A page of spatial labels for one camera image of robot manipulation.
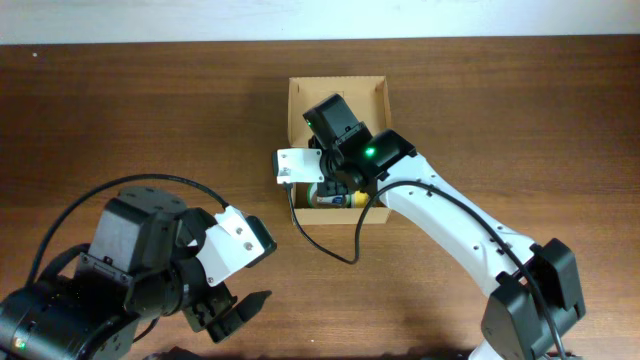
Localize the small white blue box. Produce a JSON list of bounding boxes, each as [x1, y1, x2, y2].
[[316, 195, 350, 208]]

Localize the yellow sticky note pad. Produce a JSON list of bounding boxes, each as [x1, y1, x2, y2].
[[349, 191, 370, 208]]

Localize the green tape roll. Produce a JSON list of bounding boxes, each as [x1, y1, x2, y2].
[[306, 183, 318, 208]]

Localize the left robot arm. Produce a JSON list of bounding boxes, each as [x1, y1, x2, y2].
[[1, 187, 277, 359]]

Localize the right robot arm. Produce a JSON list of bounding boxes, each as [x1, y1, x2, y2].
[[303, 94, 586, 359]]

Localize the open cardboard box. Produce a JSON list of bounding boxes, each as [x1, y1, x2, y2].
[[288, 76, 392, 225]]

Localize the right black camera cable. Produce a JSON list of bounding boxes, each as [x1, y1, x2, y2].
[[282, 179, 569, 360]]

